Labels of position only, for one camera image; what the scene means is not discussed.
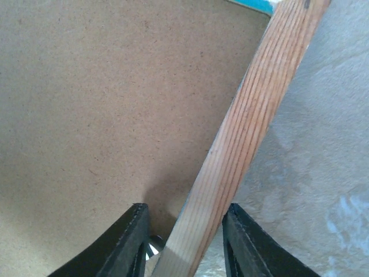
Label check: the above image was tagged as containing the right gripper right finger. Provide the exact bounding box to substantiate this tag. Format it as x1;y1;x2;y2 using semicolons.
222;203;318;277

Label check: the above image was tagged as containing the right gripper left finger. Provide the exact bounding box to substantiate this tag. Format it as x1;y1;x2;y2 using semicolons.
50;203;149;277

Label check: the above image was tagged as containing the brown cardboard backing board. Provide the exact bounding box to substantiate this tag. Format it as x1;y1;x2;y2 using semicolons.
1;1;269;276

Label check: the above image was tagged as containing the wooden teal picture frame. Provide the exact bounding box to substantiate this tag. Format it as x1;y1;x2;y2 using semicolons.
153;1;330;276

